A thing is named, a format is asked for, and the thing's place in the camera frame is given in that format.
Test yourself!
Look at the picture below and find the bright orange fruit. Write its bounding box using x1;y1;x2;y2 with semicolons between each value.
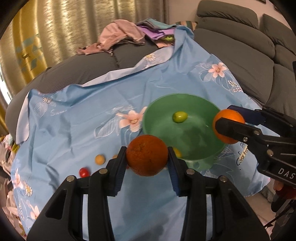
212;109;245;145

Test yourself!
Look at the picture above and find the dark orange fruit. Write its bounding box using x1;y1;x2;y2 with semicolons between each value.
126;135;169;177

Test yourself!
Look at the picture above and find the person right hand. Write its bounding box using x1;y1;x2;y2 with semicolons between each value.
273;180;296;199

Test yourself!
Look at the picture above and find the small red cherry tomato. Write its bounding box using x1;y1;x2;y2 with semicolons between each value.
79;167;90;178

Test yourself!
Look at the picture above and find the clutter pile beside sofa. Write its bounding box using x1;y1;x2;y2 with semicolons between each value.
0;134;27;240

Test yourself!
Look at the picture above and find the yellow small fruit in bowl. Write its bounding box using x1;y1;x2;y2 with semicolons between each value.
173;147;183;159

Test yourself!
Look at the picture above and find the blue floral cloth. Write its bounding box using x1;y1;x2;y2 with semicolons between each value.
11;27;270;232

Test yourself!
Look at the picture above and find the green plastic bowl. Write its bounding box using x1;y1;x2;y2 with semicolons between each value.
142;93;226;172

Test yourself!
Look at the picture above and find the green jujube fruit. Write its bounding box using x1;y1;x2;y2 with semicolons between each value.
172;111;188;123

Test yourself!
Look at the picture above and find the purple garment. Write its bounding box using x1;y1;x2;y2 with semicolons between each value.
136;18;177;48

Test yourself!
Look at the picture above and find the gold curtain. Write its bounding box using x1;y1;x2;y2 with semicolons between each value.
1;1;168;135

